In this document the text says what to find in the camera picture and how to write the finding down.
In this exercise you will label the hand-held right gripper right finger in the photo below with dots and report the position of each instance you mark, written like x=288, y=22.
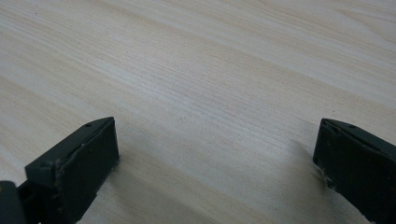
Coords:
x=355, y=165

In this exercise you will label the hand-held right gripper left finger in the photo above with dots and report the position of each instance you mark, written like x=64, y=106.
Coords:
x=77, y=165

